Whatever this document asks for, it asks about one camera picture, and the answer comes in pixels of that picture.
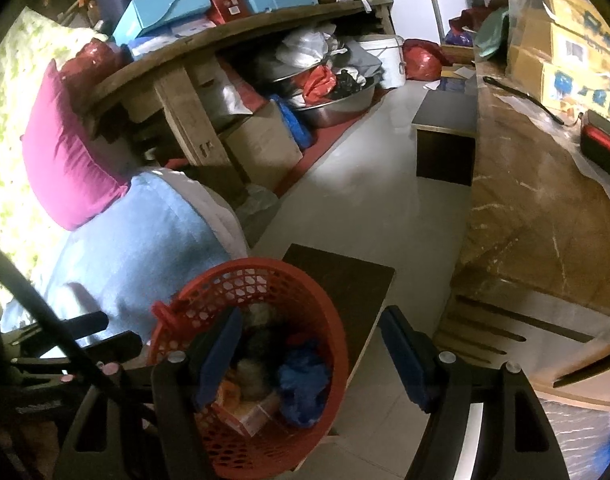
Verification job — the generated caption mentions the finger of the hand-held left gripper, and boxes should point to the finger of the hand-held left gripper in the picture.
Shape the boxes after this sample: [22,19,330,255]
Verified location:
[15,310,110,347]
[10,331,143,368]

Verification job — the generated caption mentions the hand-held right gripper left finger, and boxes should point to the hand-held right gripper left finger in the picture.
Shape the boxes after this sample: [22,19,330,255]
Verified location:
[55,306,244,480]

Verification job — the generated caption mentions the blue foil wrapper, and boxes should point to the blue foil wrapper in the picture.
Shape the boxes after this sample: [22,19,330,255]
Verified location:
[276,342,333,428]

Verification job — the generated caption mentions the grey cloth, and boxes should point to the grey cloth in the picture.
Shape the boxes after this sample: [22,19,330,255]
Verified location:
[335,42,383,81]

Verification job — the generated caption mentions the orange packet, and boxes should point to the orange packet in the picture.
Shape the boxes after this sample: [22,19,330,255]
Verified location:
[217,367,281,436]

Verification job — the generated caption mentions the yellow printed carton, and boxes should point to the yellow printed carton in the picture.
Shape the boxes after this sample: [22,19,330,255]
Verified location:
[505,20,610,121]
[542,0,610,58]

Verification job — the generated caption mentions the purple bag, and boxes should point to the purple bag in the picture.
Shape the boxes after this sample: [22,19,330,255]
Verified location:
[445,27,478,48]

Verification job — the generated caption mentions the pink pillow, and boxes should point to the pink pillow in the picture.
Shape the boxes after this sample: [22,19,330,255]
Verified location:
[21,59,132,232]

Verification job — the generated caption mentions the white blue package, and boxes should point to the white blue package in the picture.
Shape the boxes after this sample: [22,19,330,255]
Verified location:
[130,17,218,56]

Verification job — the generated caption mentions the red floor mat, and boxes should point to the red floor mat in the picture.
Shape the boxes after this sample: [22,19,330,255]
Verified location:
[280,87,386,196]

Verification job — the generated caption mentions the metal basin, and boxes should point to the metal basin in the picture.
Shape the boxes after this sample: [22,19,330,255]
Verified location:
[285,80,378,128]

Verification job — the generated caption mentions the red plastic basket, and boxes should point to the red plastic basket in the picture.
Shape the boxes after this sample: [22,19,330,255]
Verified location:
[146,257,349,480]

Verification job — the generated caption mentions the black plastic bag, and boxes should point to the black plastic bag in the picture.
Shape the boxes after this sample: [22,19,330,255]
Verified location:
[332,70,368,98]

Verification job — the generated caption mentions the brown cardboard box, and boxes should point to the brown cardboard box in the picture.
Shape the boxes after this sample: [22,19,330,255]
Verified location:
[220,102,303,191]

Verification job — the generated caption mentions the white papers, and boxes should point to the white papers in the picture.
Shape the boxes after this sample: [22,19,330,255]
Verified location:
[425,64,478,91]

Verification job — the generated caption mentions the green cloth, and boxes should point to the green cloth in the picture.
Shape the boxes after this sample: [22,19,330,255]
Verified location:
[472,7,511,63]

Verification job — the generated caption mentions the clear plastic bag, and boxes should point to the clear plastic bag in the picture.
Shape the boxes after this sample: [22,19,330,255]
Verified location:
[232,184,281,248]

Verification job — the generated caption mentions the wide dark stool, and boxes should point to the wide dark stool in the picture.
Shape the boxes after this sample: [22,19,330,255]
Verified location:
[281,243,397,436]

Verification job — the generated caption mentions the small light blue box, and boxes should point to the small light blue box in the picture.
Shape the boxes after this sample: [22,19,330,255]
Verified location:
[112,0,213,46]

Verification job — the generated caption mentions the red black case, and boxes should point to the red black case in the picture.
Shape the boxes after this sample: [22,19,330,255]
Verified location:
[579,109,610,186]

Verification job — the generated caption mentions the wooden shelf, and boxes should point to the wooden shelf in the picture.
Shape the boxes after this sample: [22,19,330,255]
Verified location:
[72,0,393,201]

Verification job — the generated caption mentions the large red plastic bag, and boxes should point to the large red plastic bag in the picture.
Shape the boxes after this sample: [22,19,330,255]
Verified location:
[402,39,453,81]
[60,40,133,106]

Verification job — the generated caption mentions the light blue blanket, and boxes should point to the light blue blanket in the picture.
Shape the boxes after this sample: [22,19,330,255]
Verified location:
[0,172,236,346]

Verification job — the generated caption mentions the small dark stool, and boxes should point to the small dark stool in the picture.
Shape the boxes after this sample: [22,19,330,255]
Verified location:
[411,89,478,187]

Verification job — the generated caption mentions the white plastic bag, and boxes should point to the white plastic bag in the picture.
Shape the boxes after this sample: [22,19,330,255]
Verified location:
[275,25,346,68]

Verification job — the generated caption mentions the blue plastic bag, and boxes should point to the blue plastic bag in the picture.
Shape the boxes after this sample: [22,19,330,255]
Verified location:
[270,94,316,151]

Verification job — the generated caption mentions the white bucket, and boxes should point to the white bucket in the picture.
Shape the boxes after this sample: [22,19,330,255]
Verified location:
[357,35,406,90]

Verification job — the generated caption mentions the black strap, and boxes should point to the black strap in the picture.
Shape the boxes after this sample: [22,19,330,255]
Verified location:
[482,76,583,126]

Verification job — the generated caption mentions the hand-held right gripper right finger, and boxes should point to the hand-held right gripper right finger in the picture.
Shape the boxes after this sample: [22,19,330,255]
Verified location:
[377,305,568,480]

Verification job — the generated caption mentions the brown marble table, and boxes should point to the brown marble table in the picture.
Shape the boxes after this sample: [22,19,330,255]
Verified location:
[432,57,610,406]

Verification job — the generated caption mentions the small red plastic bag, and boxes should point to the small red plastic bag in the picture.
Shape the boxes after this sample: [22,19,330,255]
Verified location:
[299,65,338,106]

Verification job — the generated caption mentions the dark red cloth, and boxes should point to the dark red cloth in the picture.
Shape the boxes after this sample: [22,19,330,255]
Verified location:
[447,5,508,36]

